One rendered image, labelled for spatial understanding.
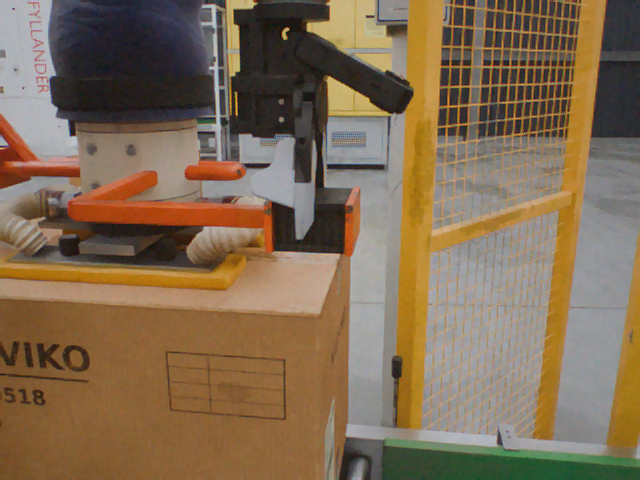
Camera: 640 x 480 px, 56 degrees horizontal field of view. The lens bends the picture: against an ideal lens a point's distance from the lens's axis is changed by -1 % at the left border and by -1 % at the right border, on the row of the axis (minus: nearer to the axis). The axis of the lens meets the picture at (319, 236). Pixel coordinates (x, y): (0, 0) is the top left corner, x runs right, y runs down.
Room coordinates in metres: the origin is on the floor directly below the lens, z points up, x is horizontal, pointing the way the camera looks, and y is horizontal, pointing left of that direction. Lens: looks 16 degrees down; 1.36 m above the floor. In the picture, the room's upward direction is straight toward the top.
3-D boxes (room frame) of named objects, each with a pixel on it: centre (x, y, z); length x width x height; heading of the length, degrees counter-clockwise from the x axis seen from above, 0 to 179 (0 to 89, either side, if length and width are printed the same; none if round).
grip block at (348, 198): (0.59, 0.00, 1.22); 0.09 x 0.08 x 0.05; 172
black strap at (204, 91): (0.88, 0.26, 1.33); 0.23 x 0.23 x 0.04
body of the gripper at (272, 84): (0.59, 0.03, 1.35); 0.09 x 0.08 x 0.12; 82
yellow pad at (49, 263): (0.79, 0.28, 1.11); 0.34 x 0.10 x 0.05; 82
